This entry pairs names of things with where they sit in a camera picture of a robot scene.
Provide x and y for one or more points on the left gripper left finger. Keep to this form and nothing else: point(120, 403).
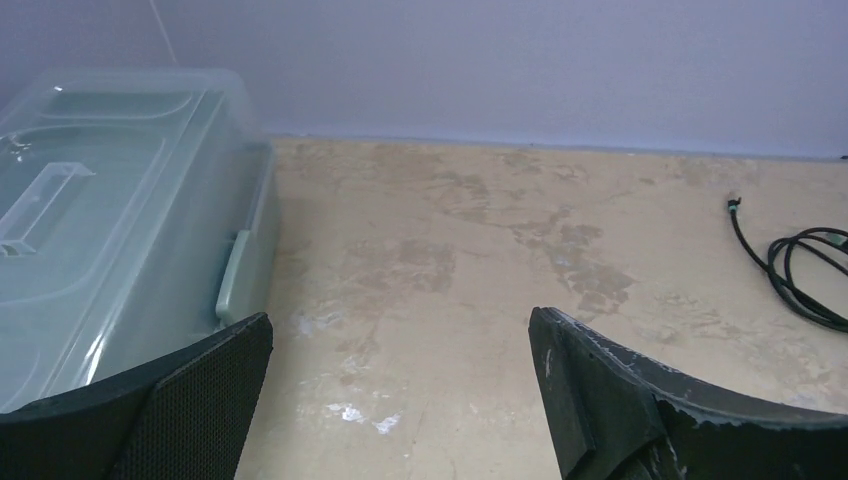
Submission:
point(185, 415)

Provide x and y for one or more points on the translucent green storage box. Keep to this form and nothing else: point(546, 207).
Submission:
point(139, 215)

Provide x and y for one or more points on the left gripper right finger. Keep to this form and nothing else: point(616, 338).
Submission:
point(614, 413)

